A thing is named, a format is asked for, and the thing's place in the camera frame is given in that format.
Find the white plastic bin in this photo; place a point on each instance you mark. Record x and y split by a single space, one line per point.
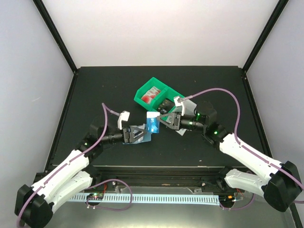
189 109

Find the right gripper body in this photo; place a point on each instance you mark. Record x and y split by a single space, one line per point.
177 123

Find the clear plastic sheet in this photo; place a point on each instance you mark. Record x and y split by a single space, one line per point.
257 215

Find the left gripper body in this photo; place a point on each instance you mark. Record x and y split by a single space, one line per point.
126 138

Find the frame post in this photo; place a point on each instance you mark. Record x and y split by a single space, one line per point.
275 15
55 33

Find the light blue card holder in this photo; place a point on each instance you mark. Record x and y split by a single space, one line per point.
147 137

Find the right rear frame post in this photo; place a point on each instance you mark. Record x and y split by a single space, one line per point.
275 15

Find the green plastic bin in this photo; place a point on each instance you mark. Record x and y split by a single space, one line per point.
156 96

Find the left rear frame post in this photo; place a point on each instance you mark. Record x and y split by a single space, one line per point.
55 33

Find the blue VIP card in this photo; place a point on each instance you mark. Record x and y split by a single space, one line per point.
152 122

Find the slotted white cable duct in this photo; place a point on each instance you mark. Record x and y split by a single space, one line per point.
148 198

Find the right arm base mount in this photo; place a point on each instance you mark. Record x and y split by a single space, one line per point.
212 184

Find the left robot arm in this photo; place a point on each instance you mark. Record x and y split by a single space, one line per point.
36 204

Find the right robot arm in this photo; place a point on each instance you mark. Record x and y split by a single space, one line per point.
278 183

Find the black aluminium frame rail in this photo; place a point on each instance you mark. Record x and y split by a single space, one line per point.
155 176

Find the red and white cards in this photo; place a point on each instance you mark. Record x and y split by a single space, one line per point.
150 95

